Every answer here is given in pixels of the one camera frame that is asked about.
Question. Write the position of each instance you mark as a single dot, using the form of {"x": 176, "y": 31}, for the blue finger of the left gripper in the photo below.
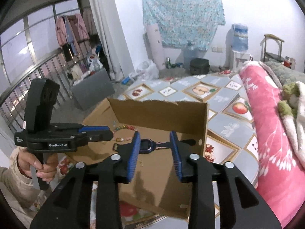
{"x": 93, "y": 128}

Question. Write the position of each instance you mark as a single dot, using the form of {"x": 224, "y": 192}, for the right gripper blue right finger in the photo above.
{"x": 175, "y": 154}

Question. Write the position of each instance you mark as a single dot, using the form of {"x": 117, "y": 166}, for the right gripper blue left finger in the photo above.
{"x": 133, "y": 150}

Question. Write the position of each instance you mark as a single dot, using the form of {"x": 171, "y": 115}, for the purple black smart watch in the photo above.
{"x": 148, "y": 145}

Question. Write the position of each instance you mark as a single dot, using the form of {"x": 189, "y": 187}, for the brown cardboard box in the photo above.
{"x": 155, "y": 186}

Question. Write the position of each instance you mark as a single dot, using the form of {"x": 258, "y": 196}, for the person left hand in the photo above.
{"x": 46, "y": 171}

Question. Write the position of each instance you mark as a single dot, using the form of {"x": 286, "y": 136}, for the grey board on floor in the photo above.
{"x": 92, "y": 90}

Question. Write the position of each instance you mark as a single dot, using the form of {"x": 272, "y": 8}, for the white plastic bag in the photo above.
{"x": 147, "y": 70}

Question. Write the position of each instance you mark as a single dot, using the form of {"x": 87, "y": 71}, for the black bin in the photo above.
{"x": 199, "y": 66}

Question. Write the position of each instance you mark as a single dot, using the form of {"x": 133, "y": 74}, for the hanging pink clothes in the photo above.
{"x": 76, "y": 28}

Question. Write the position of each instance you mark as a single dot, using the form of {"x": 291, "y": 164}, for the pink floral quilt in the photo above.
{"x": 280, "y": 175}

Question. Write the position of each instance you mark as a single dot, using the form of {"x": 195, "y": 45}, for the white water dispenser base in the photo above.
{"x": 237, "y": 58}

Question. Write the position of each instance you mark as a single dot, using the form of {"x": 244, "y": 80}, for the pink rolled mat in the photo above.
{"x": 155, "y": 42}

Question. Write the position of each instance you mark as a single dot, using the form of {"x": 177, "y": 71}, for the white fluffy blanket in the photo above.
{"x": 295, "y": 127}

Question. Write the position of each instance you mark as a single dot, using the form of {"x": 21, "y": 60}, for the green plush toy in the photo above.
{"x": 290, "y": 98}

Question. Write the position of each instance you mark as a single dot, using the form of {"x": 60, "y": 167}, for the wooden chair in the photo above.
{"x": 273, "y": 48}

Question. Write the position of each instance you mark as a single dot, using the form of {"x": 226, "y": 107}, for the blue water dispenser bottle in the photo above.
{"x": 240, "y": 38}

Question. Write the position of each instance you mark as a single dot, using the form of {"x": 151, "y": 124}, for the teal patterned hanging cloth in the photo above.
{"x": 183, "y": 21}

